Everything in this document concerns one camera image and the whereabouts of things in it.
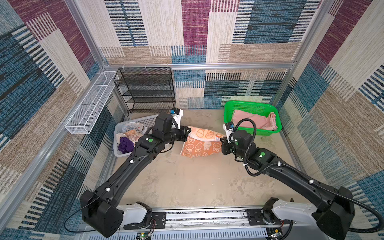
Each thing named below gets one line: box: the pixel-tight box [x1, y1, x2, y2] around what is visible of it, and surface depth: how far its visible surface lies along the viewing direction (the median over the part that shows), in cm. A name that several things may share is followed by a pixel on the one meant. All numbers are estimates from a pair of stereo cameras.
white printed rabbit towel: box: [116, 121, 147, 145], surface depth 101 cm
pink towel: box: [232, 109, 278, 131], surface depth 113 cm
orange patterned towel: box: [180, 126, 226, 158], surface depth 85 cm
